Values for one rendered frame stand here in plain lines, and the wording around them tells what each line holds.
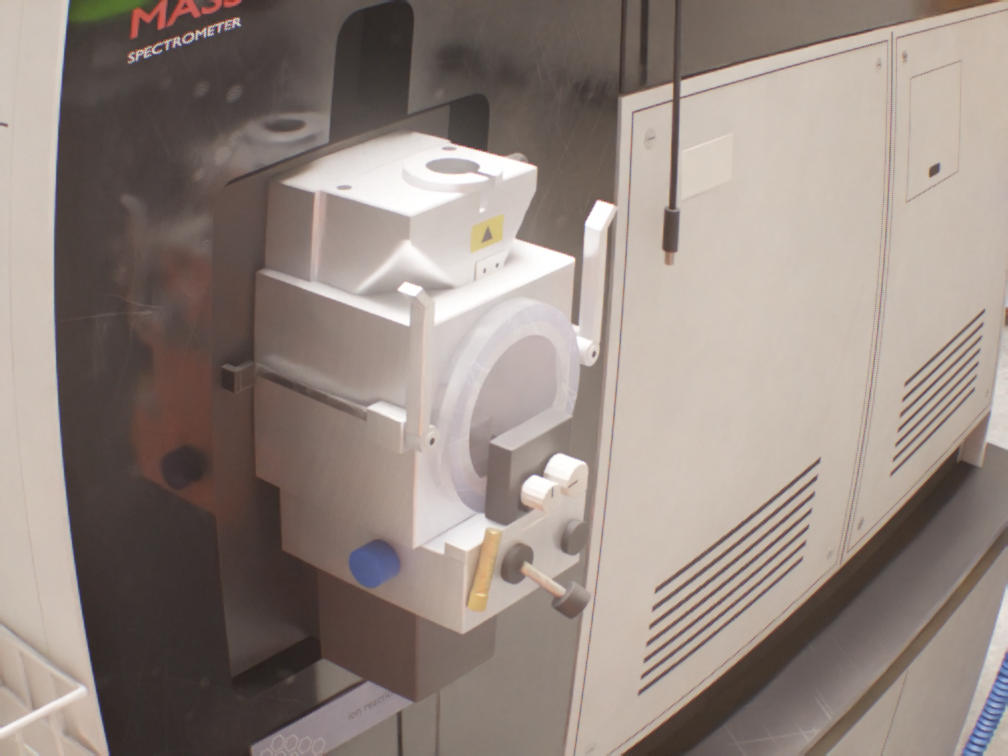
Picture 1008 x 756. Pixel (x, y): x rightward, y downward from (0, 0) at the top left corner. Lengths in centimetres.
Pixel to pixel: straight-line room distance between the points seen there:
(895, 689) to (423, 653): 81
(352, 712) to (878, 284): 60
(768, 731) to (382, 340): 71
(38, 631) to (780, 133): 60
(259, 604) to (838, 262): 57
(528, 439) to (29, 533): 23
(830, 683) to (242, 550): 72
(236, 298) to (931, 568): 98
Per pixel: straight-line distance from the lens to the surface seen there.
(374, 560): 79
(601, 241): 81
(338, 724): 93
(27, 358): 71
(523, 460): 78
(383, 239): 75
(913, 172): 140
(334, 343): 77
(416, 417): 74
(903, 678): 160
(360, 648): 86
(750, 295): 116
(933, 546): 168
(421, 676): 85
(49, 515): 73
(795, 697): 144
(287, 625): 89
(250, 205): 78
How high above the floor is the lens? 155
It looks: 25 degrees down
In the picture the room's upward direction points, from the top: 3 degrees clockwise
